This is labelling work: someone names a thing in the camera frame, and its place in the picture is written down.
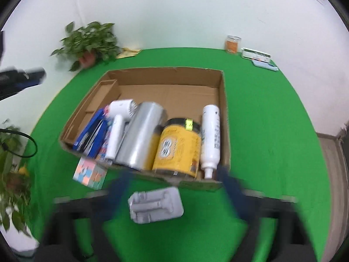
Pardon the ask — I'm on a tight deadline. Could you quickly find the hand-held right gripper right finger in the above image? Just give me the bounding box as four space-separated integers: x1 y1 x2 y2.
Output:
217 166 318 262

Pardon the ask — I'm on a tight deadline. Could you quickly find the yellow paper sheet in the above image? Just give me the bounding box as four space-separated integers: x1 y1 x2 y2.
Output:
117 48 142 59

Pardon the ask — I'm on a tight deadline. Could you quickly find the pastel puzzle cube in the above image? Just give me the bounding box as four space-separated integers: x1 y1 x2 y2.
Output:
72 157 108 190

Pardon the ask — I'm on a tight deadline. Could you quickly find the yellow jar with black lid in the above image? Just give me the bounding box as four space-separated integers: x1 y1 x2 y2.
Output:
151 118 203 178

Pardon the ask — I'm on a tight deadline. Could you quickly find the colourful cartoon puzzle box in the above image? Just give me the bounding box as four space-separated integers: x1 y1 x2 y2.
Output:
95 106 113 165

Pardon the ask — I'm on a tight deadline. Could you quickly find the white handheld fan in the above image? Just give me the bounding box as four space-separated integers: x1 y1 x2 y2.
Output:
104 99 137 161

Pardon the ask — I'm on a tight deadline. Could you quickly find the silver cylinder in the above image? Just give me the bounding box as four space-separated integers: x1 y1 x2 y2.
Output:
115 102 168 172

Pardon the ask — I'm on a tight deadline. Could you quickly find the small orange jar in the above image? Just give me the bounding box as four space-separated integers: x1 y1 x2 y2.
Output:
224 35 243 55

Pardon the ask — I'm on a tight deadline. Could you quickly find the grey moulded plastic tray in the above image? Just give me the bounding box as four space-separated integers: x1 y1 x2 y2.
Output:
128 187 184 225

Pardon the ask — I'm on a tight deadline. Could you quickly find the white and green box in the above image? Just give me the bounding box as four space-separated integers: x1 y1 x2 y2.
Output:
241 48 272 60

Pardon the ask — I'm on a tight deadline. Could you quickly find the black cable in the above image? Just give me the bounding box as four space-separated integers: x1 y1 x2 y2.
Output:
0 128 37 158

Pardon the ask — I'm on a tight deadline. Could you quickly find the white spray bottle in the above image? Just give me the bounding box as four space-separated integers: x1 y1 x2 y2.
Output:
200 104 221 180

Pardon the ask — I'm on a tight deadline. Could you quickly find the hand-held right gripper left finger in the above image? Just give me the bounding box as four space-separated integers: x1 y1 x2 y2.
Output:
41 169 134 262

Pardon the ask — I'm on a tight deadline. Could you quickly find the green tablecloth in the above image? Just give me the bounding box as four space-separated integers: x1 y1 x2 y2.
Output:
20 48 332 262

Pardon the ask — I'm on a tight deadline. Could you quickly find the large cardboard box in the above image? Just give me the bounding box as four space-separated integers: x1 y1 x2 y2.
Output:
58 67 232 192

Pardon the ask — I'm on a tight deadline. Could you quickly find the blue box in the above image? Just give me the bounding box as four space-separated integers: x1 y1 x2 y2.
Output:
72 108 108 159

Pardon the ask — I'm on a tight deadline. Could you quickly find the large leafy potted plant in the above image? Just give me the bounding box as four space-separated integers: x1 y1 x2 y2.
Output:
0 119 34 238

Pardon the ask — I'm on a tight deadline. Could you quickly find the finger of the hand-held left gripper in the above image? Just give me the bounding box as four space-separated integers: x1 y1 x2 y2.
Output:
0 68 46 101

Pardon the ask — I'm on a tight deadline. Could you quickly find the small potted pothos plant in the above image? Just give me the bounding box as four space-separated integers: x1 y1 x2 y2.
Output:
50 21 122 72

